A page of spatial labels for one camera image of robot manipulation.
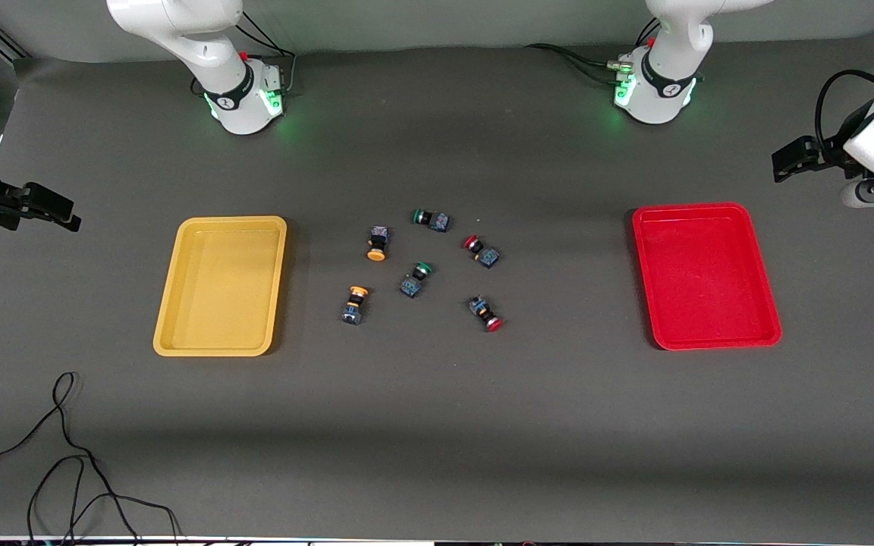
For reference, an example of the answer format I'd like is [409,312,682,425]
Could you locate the black right arm base cables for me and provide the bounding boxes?
[228,11,297,99]

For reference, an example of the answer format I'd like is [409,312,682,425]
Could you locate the dark grey table cloth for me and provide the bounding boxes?
[0,34,874,543]

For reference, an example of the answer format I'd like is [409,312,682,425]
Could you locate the yellow plastic tray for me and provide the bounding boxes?
[152,215,288,357]

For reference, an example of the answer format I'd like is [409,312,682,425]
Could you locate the aluminium frame rail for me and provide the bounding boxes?
[0,21,32,63]

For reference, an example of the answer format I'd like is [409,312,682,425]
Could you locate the yellow push button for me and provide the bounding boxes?
[366,224,392,262]
[341,285,371,326]

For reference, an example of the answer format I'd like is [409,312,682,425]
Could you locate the black left arm base cables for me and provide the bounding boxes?
[524,19,662,84]

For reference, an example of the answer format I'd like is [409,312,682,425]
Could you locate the black arm base cables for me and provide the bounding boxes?
[228,11,297,99]
[524,19,662,84]

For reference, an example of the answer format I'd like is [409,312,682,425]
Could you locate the red push button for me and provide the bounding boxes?
[463,234,501,268]
[467,296,505,333]

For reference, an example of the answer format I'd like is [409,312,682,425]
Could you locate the thin black loose cable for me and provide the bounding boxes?
[0,372,181,546]

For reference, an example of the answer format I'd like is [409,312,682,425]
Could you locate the green push button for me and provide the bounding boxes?
[399,262,434,299]
[411,209,451,233]

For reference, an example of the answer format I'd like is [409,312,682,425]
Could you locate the red plastic tray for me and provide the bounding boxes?
[631,202,783,351]

